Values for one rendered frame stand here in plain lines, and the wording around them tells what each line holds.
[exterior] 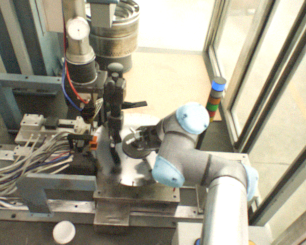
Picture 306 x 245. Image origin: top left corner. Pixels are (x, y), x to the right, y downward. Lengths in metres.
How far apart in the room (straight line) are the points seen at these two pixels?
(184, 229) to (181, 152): 0.36
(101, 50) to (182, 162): 1.00
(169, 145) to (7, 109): 0.83
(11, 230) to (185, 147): 0.72
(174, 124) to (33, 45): 0.93
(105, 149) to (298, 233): 0.63
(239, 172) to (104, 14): 0.71
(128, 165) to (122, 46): 0.73
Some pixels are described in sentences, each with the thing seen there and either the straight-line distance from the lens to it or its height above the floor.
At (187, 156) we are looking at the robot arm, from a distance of 0.59.
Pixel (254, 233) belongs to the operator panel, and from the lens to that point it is 0.96.
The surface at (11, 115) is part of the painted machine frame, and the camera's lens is 1.29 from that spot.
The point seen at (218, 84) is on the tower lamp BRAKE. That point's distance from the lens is 0.96.
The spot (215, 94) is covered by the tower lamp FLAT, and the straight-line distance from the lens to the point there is 0.99.
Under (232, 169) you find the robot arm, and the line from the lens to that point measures 0.59.
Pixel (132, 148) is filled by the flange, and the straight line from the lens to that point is 0.96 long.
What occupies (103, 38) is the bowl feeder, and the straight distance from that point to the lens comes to 1.44.
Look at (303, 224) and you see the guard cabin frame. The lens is 0.85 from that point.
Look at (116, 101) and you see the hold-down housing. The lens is 0.76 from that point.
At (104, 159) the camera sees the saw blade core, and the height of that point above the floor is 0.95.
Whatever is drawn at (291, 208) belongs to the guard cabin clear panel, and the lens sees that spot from 0.93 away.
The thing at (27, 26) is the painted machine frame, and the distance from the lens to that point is 1.36.
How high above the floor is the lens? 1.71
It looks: 46 degrees down
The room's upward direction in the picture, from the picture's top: 6 degrees clockwise
